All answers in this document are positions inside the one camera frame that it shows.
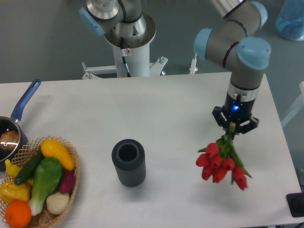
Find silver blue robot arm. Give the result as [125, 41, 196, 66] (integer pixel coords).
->
[79, 0, 271, 136]

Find green cucumber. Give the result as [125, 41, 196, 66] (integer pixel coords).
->
[14, 150, 45, 185]

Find green bok choy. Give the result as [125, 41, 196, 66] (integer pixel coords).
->
[28, 157, 63, 216]

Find orange fruit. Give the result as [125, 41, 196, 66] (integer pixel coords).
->
[5, 200, 32, 228]

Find white garlic bulb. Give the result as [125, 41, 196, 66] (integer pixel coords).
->
[47, 192, 70, 215]

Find dark grey ribbed vase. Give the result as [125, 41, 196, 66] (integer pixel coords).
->
[111, 139, 146, 187]

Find yellow banana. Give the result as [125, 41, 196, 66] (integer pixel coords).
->
[5, 159, 34, 187]

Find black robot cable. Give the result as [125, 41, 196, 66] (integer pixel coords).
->
[120, 37, 132, 77]

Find purple red radish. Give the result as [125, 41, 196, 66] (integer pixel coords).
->
[58, 171, 76, 194]

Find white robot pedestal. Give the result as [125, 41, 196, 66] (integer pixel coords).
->
[81, 13, 198, 80]

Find yellow pumpkin gourd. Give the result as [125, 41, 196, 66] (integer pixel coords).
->
[0, 181, 31, 204]

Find yellow squash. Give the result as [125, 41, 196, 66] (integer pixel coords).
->
[41, 139, 76, 171]

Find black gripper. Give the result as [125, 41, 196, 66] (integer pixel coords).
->
[212, 93, 259, 136]

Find red tulip bouquet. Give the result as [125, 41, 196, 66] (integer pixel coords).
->
[196, 123, 252, 190]

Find blue translucent plastic container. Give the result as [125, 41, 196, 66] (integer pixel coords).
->
[275, 0, 304, 41]

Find woven wicker basket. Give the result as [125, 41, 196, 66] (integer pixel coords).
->
[0, 136, 80, 228]

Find black device at table edge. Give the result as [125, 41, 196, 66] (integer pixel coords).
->
[286, 192, 304, 218]

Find white frame at right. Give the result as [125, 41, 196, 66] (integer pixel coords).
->
[281, 81, 304, 128]

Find blue handled saucepan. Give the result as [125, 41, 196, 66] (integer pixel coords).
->
[0, 79, 41, 171]

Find brown bread roll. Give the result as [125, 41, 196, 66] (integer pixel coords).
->
[0, 131, 19, 152]

